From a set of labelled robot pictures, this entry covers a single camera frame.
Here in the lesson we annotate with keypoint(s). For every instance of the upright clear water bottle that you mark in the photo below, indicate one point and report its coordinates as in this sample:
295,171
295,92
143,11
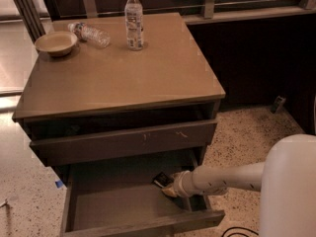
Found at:
133,13

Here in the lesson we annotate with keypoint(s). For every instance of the lying clear water bottle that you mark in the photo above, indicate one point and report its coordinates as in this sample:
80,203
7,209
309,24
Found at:
86,32

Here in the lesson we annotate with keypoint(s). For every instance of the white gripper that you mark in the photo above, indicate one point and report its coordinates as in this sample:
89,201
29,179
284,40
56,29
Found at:
180,184

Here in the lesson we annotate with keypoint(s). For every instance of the blue tape piece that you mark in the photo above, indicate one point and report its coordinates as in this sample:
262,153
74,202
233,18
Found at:
59,183

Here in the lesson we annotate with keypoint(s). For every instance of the open middle drawer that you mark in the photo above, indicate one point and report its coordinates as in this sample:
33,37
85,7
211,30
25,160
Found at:
117,198

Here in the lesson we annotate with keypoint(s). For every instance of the upper drawer front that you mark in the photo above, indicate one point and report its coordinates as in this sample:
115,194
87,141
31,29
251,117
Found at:
122,143

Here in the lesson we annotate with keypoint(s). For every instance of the small dark wall fixture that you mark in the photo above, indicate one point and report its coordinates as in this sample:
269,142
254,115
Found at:
278,103

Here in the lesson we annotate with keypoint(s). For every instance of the beige paper bowl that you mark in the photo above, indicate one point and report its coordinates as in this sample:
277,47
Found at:
56,44

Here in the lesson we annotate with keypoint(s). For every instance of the metal railing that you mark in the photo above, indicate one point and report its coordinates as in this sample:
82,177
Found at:
295,12

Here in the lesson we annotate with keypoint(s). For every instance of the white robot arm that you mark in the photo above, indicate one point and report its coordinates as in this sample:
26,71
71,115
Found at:
286,181

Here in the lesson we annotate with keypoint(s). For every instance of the small metal floor object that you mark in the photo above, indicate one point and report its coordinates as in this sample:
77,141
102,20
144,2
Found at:
4,203

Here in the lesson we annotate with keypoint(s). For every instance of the brown drawer cabinet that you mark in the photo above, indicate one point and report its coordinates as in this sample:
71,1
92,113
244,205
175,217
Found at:
93,90

